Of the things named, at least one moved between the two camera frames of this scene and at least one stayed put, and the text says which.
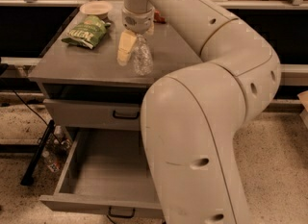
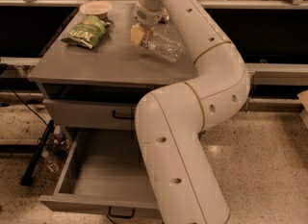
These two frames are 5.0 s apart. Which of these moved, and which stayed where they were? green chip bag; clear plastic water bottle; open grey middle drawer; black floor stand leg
Moved: clear plastic water bottle
Stayed: open grey middle drawer; green chip bag; black floor stand leg
